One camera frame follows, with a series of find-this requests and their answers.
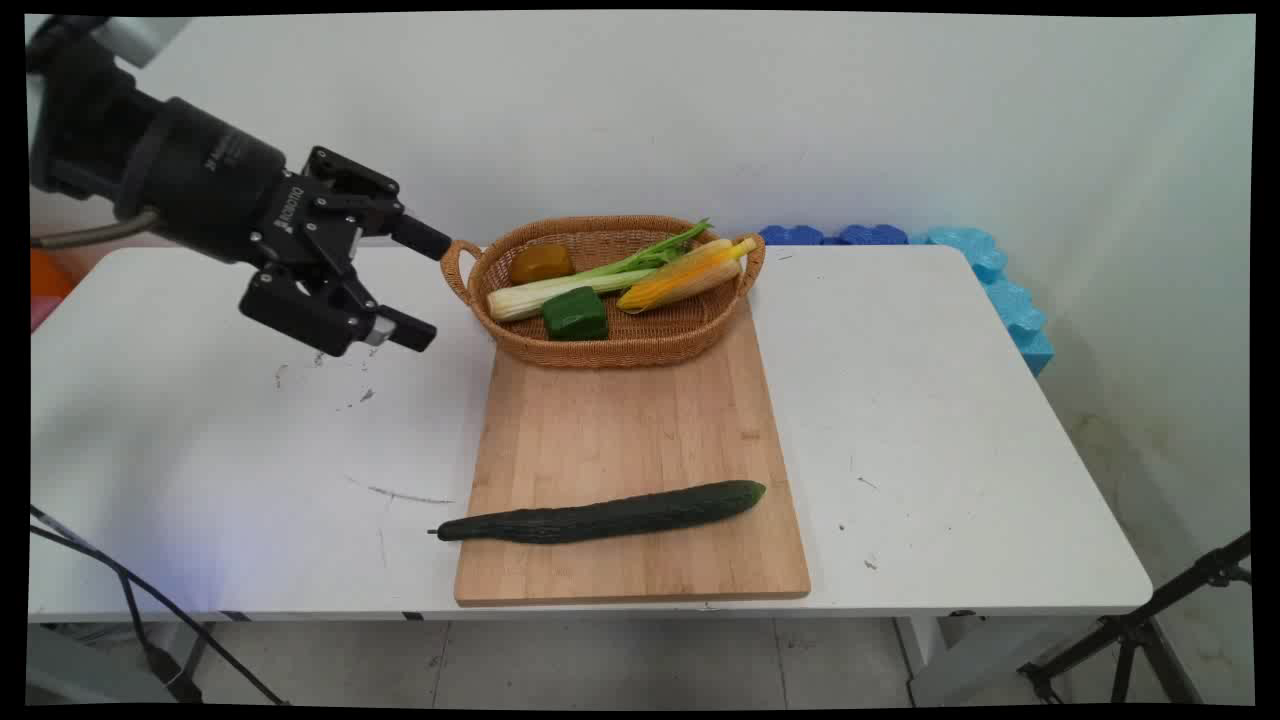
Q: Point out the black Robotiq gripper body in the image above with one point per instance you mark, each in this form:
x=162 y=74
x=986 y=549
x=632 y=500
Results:
x=210 y=180

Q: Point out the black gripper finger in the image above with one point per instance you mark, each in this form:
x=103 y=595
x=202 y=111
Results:
x=375 y=195
x=310 y=305

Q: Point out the dark green cucumber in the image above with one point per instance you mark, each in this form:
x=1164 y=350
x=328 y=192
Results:
x=600 y=518

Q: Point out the brown yellow toy pepper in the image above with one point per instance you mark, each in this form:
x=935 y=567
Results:
x=540 y=263

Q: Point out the orange box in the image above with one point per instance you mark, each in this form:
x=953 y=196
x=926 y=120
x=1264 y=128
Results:
x=50 y=275

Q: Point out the toy celery stalk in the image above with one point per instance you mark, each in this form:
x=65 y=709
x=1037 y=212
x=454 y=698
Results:
x=540 y=294

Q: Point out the pink object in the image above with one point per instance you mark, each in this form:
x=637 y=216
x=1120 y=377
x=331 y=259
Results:
x=42 y=313

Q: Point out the green toy pepper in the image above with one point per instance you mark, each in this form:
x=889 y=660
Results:
x=575 y=315

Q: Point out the woven wicker basket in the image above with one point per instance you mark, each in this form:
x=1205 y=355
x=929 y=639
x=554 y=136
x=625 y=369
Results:
x=620 y=347

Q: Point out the yellow toy corn cob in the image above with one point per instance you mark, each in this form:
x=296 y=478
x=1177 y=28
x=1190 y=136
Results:
x=680 y=280

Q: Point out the wooden cutting board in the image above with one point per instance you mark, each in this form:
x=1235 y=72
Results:
x=620 y=430

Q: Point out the dark blue foam mat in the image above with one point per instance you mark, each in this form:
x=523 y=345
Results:
x=872 y=235
x=790 y=236

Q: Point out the light blue foam mat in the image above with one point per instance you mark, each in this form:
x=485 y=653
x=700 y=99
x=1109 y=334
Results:
x=965 y=250
x=1022 y=325

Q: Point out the white table leg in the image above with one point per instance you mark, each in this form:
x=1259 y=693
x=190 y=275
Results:
x=945 y=660

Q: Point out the black tripod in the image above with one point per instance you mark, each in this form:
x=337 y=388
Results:
x=1135 y=628

